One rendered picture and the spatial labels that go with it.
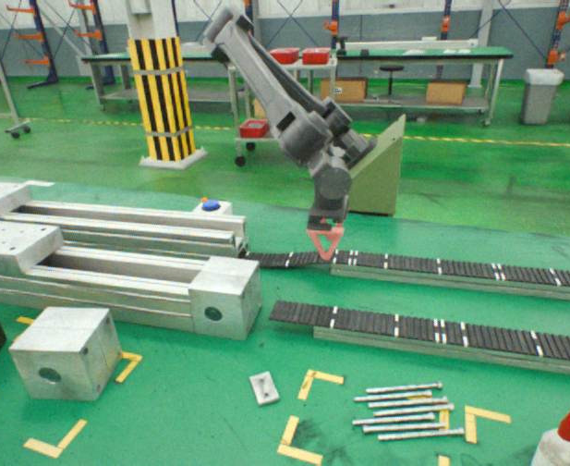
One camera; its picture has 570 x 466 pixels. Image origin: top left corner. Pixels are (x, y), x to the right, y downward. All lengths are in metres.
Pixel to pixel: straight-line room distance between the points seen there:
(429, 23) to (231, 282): 7.69
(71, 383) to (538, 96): 5.37
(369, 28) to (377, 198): 7.26
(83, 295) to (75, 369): 0.20
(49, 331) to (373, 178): 0.78
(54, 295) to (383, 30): 7.75
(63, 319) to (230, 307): 0.24
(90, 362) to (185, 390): 0.14
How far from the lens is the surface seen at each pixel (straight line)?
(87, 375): 0.66
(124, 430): 0.64
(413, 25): 8.20
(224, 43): 0.97
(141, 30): 4.21
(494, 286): 0.88
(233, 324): 0.70
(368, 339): 0.70
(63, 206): 1.14
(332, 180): 0.68
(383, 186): 1.09
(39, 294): 0.91
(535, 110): 5.64
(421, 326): 0.70
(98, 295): 0.80
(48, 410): 0.71
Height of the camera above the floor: 1.26
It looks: 28 degrees down
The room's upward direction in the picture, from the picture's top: 3 degrees counter-clockwise
